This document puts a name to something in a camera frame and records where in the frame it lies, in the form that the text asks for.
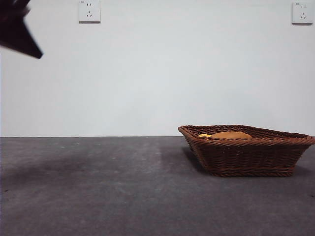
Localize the white wall socket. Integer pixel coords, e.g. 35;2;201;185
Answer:
291;1;314;25
78;0;101;24

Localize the brown wicker basket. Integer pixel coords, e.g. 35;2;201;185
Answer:
178;124;315;177

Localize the brown potato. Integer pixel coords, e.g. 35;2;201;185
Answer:
211;131;253;140

